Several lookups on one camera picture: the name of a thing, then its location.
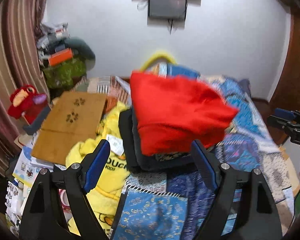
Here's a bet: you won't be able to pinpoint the red zip jacket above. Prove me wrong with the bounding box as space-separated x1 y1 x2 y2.
130 72 239 156

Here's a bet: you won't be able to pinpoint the navy patterned folded clothes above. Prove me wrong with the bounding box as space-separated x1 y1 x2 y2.
119 108 197 174

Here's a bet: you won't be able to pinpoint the brown wooden door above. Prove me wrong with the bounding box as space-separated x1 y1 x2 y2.
263 0 300 145

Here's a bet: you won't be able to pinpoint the yellow duck kids garment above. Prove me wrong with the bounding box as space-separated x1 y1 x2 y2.
65 101 130 234

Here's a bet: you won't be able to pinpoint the blue patchwork bedspread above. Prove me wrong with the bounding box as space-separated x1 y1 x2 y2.
111 63 294 240

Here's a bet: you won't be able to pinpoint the wooden lap desk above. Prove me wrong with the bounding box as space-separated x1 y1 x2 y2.
31 92 106 165

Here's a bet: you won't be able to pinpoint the red plush toy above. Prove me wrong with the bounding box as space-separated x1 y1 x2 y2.
7 85 48 125

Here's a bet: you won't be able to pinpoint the yellow round cushion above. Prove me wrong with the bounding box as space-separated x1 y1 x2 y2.
139 51 177 72

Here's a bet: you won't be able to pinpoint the green storage box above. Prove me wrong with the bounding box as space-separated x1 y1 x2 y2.
42 57 87 89

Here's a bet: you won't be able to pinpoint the striped brown curtain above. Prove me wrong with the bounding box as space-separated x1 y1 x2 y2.
0 0 48 175

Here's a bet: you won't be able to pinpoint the orange box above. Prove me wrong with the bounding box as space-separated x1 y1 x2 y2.
48 48 73 67

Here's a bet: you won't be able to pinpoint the pile of clutter on box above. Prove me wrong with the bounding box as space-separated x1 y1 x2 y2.
36 22 70 61

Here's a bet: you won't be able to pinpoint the small wall monitor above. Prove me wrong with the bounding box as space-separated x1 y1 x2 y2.
148 0 187 21

